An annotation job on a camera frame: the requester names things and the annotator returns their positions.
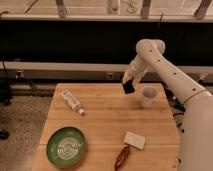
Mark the white sponge block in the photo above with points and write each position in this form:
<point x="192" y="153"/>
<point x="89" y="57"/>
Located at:
<point x="134" y="140"/>

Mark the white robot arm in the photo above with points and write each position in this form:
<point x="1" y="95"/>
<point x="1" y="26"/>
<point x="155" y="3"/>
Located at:
<point x="196" y="142"/>

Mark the blue connector plug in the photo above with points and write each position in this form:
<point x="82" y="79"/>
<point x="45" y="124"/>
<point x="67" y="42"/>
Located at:
<point x="178" y="105"/>

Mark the black eraser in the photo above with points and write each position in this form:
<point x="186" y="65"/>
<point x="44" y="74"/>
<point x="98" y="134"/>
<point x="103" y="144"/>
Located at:
<point x="128" y="87"/>

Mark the black equipment at left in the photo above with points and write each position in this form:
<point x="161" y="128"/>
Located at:
<point x="5" y="92"/>

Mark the green patterned plate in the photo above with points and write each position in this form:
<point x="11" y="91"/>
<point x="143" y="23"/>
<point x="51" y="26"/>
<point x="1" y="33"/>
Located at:
<point x="66" y="147"/>

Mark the white plastic bottle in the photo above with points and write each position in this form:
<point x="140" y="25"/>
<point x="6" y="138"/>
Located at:
<point x="73" y="102"/>

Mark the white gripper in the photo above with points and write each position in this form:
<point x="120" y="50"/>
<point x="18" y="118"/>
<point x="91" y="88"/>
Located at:
<point x="135" y="70"/>

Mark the white ceramic cup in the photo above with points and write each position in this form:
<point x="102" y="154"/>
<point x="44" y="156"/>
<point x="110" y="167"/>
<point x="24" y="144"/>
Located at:
<point x="148" y="96"/>

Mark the grey metal rail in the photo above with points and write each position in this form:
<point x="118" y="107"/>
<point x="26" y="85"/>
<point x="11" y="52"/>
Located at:
<point x="89" y="71"/>

